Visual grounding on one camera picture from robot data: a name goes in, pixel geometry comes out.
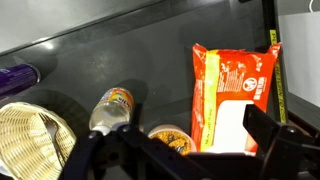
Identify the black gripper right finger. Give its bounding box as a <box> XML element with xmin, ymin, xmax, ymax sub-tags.
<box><xmin>242</xmin><ymin>103</ymin><xmax>320</xmax><ymax>180</ymax></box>

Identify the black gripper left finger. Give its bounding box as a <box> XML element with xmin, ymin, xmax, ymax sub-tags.
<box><xmin>59</xmin><ymin>121</ymin><xmax>201</xmax><ymax>180</ymax></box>

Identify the clear bottle with orange label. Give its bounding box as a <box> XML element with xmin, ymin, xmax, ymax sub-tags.
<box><xmin>88</xmin><ymin>87</ymin><xmax>135</xmax><ymax>136</ymax></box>

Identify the purple soap pump bottle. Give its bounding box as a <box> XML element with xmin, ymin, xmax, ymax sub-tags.
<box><xmin>0</xmin><ymin>63</ymin><xmax>42</xmax><ymax>99</ymax></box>

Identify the plastic bowl of orange food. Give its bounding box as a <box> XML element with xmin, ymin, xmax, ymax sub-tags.
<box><xmin>147</xmin><ymin>124</ymin><xmax>198</xmax><ymax>157</ymax></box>

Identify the orange snack bag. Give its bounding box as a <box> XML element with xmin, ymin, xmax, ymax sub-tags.
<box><xmin>190</xmin><ymin>42</ymin><xmax>283</xmax><ymax>157</ymax></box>

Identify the woven wicker basket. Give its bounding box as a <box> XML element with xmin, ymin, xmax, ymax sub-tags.
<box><xmin>0</xmin><ymin>101</ymin><xmax>78</xmax><ymax>180</ymax></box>

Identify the black utility cart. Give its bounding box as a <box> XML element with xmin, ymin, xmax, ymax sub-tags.
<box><xmin>0</xmin><ymin>0</ymin><xmax>291</xmax><ymax>180</ymax></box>

